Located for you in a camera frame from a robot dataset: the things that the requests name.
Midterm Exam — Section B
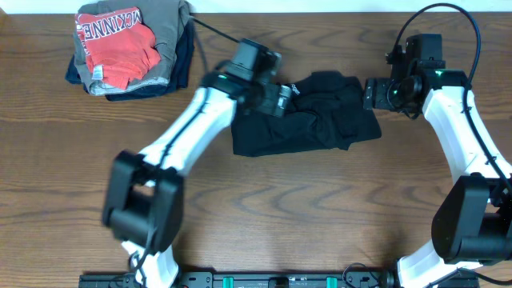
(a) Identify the black t-shirt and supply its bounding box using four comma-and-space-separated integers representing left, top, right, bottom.
231, 70, 382, 157

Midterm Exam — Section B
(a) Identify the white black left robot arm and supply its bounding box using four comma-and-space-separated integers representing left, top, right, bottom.
102, 72, 291, 287

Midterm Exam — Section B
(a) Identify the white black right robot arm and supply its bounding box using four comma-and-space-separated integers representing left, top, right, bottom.
363, 69, 511, 287

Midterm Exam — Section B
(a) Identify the navy folded garment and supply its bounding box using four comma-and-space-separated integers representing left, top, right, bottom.
65, 19, 196, 102

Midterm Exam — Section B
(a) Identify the grey folded garment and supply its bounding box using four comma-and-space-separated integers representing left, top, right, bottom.
74, 0, 190, 96

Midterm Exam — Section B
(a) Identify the red printed folded shirt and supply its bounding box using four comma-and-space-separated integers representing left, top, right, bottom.
75, 6, 161, 90

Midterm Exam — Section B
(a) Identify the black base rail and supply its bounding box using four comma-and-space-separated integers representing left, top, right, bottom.
78, 270, 481, 288

